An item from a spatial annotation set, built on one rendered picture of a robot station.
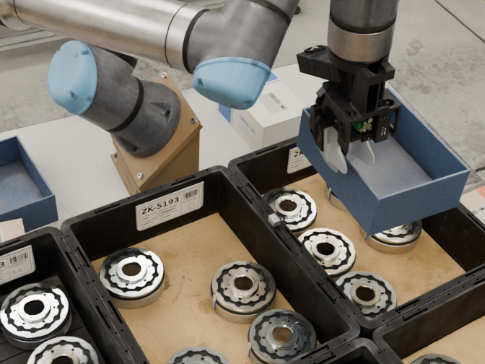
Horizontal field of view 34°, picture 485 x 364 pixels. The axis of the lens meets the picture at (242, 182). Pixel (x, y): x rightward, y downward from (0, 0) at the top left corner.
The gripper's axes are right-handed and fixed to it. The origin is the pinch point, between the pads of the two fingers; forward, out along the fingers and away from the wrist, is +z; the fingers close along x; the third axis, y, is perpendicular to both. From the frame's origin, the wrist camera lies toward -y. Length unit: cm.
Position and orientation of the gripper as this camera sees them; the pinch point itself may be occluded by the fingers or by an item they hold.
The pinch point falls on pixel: (337, 159)
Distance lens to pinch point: 107.3
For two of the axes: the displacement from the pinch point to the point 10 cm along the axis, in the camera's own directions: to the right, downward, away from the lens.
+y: 4.1, 6.5, -6.4
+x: 9.1, -3.0, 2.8
